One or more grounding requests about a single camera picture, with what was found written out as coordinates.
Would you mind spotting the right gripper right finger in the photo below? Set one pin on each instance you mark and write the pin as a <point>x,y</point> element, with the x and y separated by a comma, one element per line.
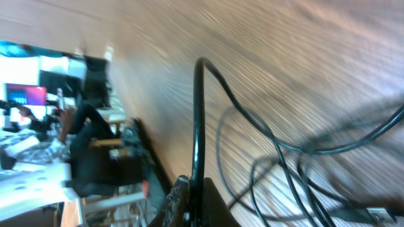
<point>215,212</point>

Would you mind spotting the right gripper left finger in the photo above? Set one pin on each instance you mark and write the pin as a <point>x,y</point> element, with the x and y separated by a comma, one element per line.
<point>175,210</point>

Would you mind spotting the wooden stool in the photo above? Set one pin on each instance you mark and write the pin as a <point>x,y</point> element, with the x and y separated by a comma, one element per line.
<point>107,176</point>

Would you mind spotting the background desk with items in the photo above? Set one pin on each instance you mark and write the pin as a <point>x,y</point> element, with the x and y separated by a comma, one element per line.
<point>47,172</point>

